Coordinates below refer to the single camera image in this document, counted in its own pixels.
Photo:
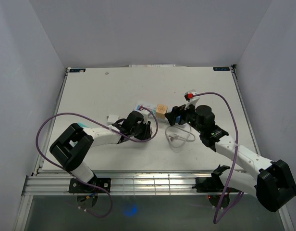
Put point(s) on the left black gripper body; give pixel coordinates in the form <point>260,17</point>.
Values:
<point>142,130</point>

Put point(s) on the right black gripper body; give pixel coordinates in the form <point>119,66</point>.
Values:
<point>187,116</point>

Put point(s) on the blue cube socket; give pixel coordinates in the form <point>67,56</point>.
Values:
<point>177,120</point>

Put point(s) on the beige cube socket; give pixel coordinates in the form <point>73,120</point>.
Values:
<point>161,110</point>

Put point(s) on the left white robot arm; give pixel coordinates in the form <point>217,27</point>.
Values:
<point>73,144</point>

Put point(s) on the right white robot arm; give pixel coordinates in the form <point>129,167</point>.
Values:
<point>271,182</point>

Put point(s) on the white colourful power strip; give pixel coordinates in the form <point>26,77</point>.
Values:
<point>152,107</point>

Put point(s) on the white square charger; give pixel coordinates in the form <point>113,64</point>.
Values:
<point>111,119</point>

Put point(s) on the right blue corner label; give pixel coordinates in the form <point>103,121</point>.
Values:
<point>221,68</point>

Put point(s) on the blue corner label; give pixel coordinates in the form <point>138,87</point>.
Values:
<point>221,68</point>
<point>77,70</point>

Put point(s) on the teal triangular socket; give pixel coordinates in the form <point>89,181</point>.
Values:
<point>82,125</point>

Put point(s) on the left blue corner label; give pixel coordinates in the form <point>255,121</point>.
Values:
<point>77,70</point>

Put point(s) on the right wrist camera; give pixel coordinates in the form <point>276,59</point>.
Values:
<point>191,98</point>

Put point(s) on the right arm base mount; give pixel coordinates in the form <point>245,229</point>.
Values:
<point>214,190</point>

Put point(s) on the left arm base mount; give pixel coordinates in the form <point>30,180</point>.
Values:
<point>87,193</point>

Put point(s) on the aluminium rail frame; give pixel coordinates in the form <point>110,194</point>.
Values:
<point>122,184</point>

